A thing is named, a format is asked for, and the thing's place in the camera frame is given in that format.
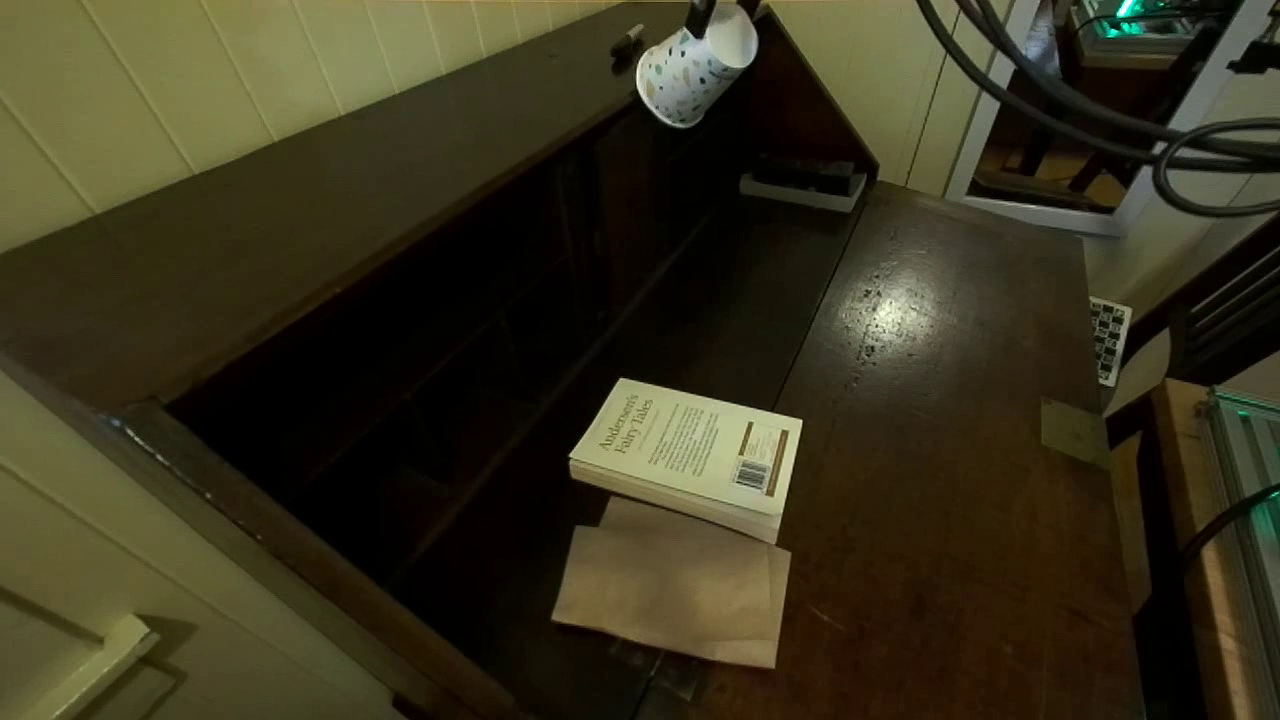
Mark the white paperback book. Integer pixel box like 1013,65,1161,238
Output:
564,378,806,547

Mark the small beige sticky note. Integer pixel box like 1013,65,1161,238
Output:
1037,395,1112,473

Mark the light wooden robot table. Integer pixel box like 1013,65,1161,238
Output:
1145,378,1280,720

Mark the brown paper envelope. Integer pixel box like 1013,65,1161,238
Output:
546,495,796,671

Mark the white dotted calibration board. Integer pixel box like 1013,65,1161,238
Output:
1082,292,1135,392

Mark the dark wooden secretary desk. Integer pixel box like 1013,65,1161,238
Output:
0,0,1152,720

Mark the aluminium extrusion frame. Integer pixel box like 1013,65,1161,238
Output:
1203,386,1280,720

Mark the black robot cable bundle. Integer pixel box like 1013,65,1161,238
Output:
912,0,1280,225

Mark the white dotted paper cup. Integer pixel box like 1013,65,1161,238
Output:
633,6,763,131

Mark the black cable on frame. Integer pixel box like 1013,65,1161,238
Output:
1177,476,1280,582

